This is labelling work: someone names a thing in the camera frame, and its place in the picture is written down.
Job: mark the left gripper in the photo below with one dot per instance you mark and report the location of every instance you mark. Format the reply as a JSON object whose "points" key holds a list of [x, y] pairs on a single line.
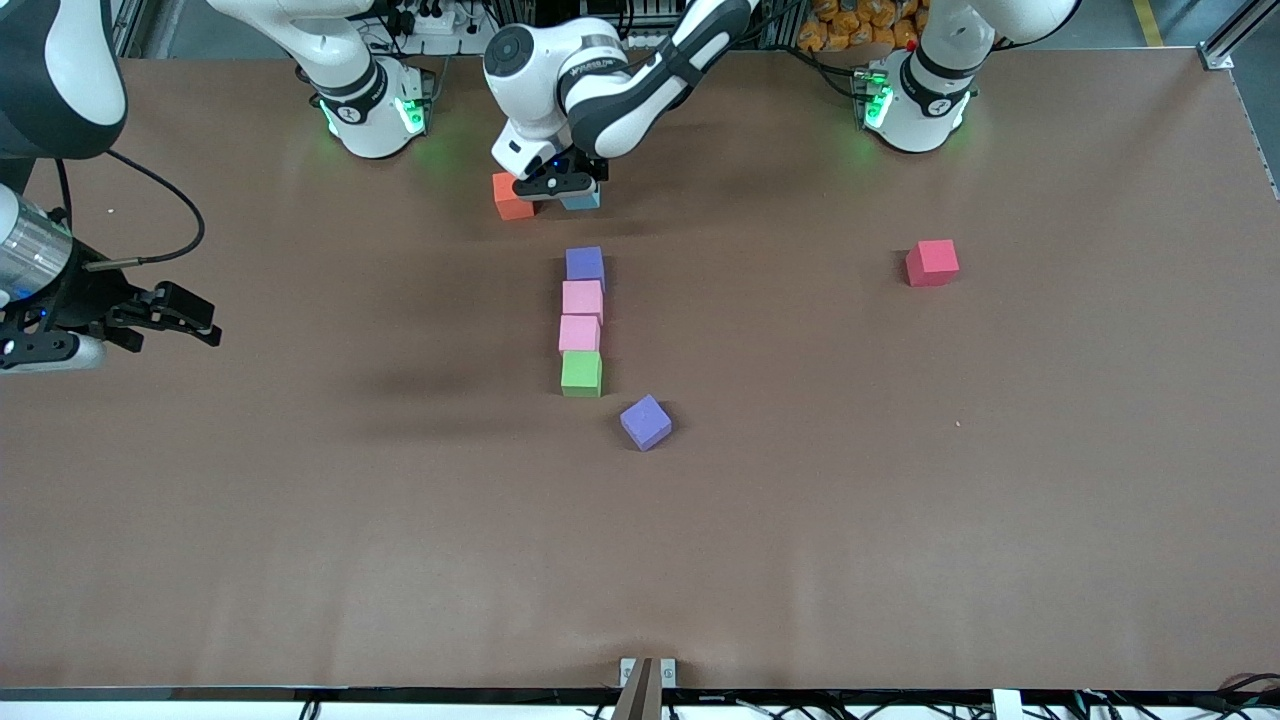
{"points": [[590, 170]]}

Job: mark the orange foam cube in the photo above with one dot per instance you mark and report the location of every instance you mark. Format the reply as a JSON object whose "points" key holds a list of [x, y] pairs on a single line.
{"points": [[511, 200]]}

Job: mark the silver metal table bracket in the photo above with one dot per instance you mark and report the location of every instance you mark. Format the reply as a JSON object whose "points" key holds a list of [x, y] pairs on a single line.
{"points": [[627, 670]]}

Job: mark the green foam cube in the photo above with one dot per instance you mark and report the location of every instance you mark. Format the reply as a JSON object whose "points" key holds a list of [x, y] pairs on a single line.
{"points": [[581, 373]]}

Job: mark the cyan foam cube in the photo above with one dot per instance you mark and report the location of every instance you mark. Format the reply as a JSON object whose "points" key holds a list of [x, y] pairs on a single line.
{"points": [[582, 201]]}

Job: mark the brown table cover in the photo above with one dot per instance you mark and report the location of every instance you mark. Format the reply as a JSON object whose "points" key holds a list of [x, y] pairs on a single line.
{"points": [[300, 560]]}

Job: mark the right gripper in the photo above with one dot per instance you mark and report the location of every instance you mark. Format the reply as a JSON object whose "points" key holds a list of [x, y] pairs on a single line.
{"points": [[88, 297]]}

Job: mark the purple foam cube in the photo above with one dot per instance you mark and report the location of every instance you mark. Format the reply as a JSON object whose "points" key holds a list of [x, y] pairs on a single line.
{"points": [[585, 265], [645, 421]]}

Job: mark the white power strip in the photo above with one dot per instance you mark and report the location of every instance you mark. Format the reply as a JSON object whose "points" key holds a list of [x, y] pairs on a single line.
{"points": [[460, 42]]}

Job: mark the grey aluminium frame post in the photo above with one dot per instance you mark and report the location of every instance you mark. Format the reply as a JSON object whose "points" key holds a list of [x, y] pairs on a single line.
{"points": [[1225, 45]]}

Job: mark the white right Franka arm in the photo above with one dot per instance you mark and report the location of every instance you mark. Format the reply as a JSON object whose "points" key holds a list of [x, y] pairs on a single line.
{"points": [[355, 70]]}

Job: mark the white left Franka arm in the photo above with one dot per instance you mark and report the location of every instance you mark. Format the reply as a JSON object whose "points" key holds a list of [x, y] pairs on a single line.
{"points": [[650, 90]]}

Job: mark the pile of orange items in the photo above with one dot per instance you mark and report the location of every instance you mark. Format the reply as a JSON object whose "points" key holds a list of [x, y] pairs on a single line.
{"points": [[850, 25]]}

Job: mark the red foam cube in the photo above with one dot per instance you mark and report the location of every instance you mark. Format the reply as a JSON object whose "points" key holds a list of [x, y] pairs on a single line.
{"points": [[932, 262]]}

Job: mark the black table edge rail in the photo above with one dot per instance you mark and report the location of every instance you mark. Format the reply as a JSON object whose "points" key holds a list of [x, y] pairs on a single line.
{"points": [[200, 694]]}

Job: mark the brown tapered post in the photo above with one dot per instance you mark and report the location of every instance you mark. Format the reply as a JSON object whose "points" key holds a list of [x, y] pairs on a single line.
{"points": [[640, 700]]}

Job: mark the pink foam cube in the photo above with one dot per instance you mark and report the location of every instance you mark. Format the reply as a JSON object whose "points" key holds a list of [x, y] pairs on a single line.
{"points": [[579, 335], [582, 300]]}

